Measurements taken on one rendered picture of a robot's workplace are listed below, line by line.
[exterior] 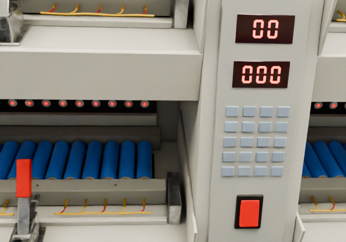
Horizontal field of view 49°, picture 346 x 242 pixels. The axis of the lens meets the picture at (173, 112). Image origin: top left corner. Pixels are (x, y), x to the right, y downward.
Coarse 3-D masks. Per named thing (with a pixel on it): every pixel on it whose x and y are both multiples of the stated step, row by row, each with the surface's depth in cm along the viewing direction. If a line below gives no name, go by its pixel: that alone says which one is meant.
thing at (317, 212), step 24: (312, 120) 51; (336, 120) 51; (312, 144) 51; (336, 144) 49; (312, 168) 46; (336, 168) 46; (312, 192) 42; (336, 192) 43; (312, 216) 41; (336, 216) 41; (312, 240) 39; (336, 240) 39
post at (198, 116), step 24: (216, 0) 29; (312, 0) 30; (216, 24) 30; (312, 24) 30; (216, 48) 31; (312, 48) 31; (216, 72) 31; (312, 72) 32; (192, 120) 38; (192, 144) 37; (192, 168) 37; (192, 192) 37; (288, 192) 35; (288, 216) 35; (288, 240) 36
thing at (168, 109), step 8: (160, 104) 52; (168, 104) 52; (176, 104) 52; (160, 112) 52; (168, 112) 53; (176, 112) 53; (160, 120) 53; (168, 120) 53; (176, 120) 53; (160, 128) 53; (168, 128) 53; (176, 128) 53; (168, 136) 54; (176, 136) 54
